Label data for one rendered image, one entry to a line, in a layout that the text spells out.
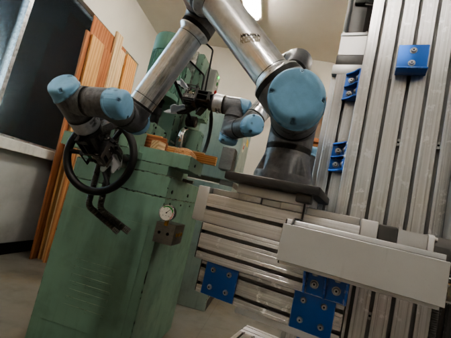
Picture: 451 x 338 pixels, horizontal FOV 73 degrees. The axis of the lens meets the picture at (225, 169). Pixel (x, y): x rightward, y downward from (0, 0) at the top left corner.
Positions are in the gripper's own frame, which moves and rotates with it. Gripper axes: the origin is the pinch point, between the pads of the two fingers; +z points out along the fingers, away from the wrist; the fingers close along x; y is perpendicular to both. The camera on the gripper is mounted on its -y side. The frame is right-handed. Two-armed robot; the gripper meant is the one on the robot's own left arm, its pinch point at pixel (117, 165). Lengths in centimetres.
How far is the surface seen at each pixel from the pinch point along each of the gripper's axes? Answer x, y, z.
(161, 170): 5.5, -13.9, 19.5
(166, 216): 13.3, 4.7, 22.7
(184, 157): 14.6, -19.3, 16.7
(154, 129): -6.8, -36.9, 20.9
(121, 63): -126, -196, 98
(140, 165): -3.8, -14.2, 19.0
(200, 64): 2, -87, 19
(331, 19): 80, -253, 76
